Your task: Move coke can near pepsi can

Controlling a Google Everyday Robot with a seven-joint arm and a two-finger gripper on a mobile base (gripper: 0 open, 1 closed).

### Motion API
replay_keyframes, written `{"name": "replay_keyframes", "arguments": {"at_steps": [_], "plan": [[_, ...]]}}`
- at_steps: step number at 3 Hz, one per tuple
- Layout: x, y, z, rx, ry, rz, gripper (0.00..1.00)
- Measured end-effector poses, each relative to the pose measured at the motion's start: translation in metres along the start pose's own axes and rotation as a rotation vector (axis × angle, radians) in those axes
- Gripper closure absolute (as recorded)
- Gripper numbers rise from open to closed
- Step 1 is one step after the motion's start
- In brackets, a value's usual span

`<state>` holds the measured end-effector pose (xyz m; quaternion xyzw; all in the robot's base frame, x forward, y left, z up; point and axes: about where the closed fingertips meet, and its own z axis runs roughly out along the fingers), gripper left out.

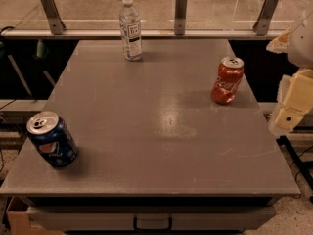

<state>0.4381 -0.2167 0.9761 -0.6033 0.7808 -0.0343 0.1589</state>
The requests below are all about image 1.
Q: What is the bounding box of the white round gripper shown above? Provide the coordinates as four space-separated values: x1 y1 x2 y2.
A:
266 6 313 135

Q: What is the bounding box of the red coke can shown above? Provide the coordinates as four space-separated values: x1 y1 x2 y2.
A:
211 57 244 105

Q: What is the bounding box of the blue pepsi can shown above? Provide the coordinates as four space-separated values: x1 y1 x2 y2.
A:
26 111 78 167

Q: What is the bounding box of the black stand leg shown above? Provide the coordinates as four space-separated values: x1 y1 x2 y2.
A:
277 136 313 190

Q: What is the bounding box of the clear plastic water bottle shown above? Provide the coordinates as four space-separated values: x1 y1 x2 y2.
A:
119 0 143 61

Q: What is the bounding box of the grey table drawer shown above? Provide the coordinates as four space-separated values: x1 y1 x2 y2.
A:
26 206 276 232

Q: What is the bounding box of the cardboard box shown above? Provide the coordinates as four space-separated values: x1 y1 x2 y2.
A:
6 197 63 235

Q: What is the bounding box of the right metal rail bracket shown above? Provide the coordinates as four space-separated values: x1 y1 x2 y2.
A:
253 0 279 36

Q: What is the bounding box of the metal rail bracket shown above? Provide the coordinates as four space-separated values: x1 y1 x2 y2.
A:
40 0 65 35
174 0 188 35
253 0 279 36

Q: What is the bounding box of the middle metal rail bracket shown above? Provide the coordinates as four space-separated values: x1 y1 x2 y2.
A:
174 0 188 35

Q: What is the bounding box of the black drawer handle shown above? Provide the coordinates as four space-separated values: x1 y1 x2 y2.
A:
133 215 173 232

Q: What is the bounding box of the horizontal metal rail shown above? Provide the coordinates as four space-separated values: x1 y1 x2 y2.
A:
0 28 285 40

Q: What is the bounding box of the left metal rail bracket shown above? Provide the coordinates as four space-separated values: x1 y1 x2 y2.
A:
40 0 65 35

